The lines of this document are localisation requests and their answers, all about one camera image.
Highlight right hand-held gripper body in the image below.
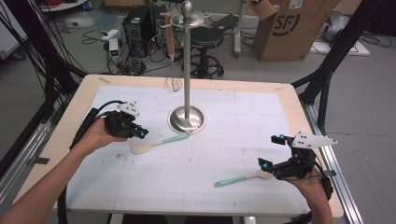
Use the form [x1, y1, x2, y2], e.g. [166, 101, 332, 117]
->
[272, 131, 338, 181]

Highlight black round stool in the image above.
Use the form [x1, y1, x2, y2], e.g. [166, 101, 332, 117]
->
[181, 25, 226, 80]

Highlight metal utensil rack stand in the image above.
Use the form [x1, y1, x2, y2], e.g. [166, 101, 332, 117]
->
[169, 0, 207, 136]

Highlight white pole stand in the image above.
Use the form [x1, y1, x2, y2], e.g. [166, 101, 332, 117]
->
[233, 0, 250, 59]

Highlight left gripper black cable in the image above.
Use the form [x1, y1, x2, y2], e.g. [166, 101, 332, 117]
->
[57, 99, 127, 224]

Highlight small device with green display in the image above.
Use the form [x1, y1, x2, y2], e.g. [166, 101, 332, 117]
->
[107, 37, 121, 63]

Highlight brown cardboard box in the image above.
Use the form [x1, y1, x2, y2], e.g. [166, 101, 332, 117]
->
[250, 0, 342, 63]

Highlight grey rounded appliance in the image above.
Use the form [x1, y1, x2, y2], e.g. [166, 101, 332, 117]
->
[319, 10, 351, 43]

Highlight tangle of black floor cables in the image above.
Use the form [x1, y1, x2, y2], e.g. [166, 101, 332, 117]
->
[79, 27, 189, 77]

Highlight person's left hand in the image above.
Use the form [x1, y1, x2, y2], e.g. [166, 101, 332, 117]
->
[78, 118, 129, 154]

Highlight black metal frame stand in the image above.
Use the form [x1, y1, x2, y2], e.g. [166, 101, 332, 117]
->
[0, 0, 90, 126]
[290, 0, 396, 135]

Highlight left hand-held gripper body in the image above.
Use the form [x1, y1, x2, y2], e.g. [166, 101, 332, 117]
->
[104, 100, 142, 140]

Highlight round white table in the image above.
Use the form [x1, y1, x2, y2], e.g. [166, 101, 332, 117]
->
[38, 0, 90, 14]

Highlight black flat device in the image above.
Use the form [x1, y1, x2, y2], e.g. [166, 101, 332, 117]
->
[211, 13, 239, 33]

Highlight white flat board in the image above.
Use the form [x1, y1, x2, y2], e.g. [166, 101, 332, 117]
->
[309, 39, 371, 57]

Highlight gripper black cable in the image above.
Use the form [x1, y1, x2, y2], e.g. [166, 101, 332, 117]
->
[282, 154, 334, 224]
[57, 99, 127, 224]

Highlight whisk with wooden handle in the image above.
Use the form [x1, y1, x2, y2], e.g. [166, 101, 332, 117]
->
[163, 11, 184, 94]

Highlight white power strip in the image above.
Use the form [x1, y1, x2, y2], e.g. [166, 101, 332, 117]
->
[100, 27, 123, 42]

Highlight person's right hand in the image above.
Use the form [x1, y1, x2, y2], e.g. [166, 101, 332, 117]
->
[284, 174, 329, 207]

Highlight white grid mat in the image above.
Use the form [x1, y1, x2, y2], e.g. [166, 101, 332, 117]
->
[53, 85, 310, 217]

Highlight wooden spatula with mint handle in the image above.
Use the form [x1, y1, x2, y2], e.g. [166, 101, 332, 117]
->
[213, 170, 275, 189]
[130, 133, 191, 156]

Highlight black tape strip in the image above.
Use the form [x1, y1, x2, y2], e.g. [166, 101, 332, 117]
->
[25, 156, 51, 166]

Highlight aluminium rail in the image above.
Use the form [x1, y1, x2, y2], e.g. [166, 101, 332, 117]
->
[0, 102, 61, 204]
[300, 100, 364, 224]

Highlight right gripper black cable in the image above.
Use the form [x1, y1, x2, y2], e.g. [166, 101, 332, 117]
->
[282, 154, 334, 224]

